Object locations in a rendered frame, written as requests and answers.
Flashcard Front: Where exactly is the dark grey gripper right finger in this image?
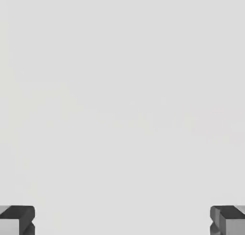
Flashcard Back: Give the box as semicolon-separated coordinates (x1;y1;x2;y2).
210;205;245;235

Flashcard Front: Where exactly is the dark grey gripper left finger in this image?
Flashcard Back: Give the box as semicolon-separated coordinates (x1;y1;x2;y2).
0;205;36;235

